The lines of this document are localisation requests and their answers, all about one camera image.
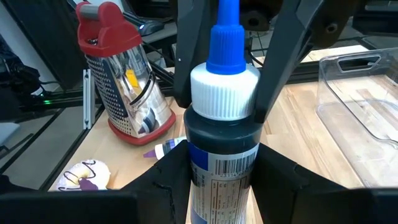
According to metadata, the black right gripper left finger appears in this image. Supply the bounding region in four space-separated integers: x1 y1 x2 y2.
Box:
121 139 193 224

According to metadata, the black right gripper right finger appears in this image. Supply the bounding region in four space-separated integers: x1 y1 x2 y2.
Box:
249 142 373 224

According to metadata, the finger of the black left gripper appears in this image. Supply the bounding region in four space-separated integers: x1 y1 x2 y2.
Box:
173 0 219 109
254 0 325 124

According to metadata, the violet food colour bottle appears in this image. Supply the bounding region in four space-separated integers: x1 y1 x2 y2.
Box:
142 136 187 160

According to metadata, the blue food colour bottle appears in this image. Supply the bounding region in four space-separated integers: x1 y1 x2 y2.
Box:
183 0 264 224

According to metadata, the black computer mouse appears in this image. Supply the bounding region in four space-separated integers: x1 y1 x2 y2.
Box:
136 18 165 37

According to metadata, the red metal cheese grater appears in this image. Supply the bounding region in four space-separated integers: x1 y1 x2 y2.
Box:
76 1 177 146

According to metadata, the white frosted donut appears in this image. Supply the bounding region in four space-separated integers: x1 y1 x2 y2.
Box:
55 159 111 191

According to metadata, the clear plastic bin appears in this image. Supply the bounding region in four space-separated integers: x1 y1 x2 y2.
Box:
316 48 398 187

